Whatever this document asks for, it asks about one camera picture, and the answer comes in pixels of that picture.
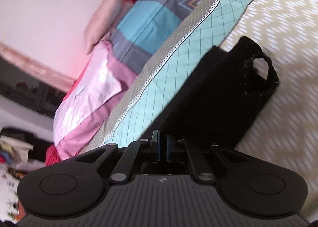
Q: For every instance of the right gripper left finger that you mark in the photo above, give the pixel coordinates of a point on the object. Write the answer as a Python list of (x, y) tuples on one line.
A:
[(151, 147)]

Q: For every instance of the beige pink pillow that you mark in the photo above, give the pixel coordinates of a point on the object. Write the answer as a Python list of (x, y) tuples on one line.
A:
[(104, 21)]

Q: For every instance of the blue grey pillow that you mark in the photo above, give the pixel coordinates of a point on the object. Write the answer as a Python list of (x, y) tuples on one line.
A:
[(146, 27)]

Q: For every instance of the pink padded headboard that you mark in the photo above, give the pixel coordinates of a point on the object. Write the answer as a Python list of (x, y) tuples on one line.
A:
[(36, 69)]

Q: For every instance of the cluttered side table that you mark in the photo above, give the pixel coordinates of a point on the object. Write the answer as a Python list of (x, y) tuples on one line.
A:
[(22, 152)]

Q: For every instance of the dark window frame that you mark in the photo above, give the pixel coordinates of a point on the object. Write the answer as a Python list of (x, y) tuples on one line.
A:
[(29, 92)]

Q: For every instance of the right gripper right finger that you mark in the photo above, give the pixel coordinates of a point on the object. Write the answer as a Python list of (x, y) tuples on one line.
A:
[(176, 150)]

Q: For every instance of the black pants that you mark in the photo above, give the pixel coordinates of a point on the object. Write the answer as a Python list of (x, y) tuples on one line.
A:
[(221, 98)]

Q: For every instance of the pink floral pillow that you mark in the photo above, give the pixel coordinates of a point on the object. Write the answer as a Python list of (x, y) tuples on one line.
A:
[(89, 103)]

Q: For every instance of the patterned quilt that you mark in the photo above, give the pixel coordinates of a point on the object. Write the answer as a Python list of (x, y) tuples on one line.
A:
[(285, 130)]

